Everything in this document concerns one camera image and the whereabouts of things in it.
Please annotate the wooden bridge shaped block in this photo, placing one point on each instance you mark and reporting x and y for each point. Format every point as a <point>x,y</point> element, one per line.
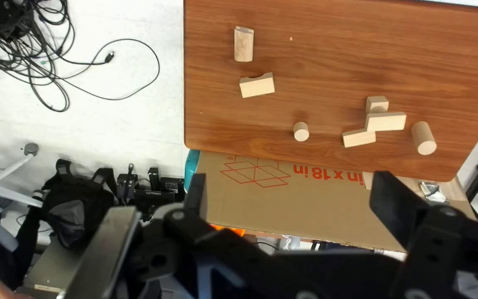
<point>258,86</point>

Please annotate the small flat wooden block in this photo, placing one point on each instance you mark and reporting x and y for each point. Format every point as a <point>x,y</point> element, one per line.
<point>359,138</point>

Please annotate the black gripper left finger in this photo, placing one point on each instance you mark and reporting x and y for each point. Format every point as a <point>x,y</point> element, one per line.
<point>192,236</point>

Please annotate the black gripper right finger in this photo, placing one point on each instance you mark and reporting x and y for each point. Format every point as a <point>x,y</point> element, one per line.
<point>432,236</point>

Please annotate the long wooden bar block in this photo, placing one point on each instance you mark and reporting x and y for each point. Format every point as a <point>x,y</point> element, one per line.
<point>386,121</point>

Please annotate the small wooden cube block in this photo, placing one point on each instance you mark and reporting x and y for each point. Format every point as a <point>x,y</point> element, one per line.
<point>377,103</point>

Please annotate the large cardboard box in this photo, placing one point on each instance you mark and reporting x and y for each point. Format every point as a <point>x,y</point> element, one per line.
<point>275,198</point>

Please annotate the flat rectangular wooden block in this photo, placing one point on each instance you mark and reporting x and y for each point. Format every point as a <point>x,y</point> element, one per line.
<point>243,43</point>

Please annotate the crumpled plastic bag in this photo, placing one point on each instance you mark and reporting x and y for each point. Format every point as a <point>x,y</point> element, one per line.
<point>432,191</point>

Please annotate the tall wooden cylinder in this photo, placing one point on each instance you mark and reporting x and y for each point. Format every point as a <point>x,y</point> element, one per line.
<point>424,138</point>

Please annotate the small short wooden cylinder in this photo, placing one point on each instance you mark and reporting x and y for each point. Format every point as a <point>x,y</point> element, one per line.
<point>301,131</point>

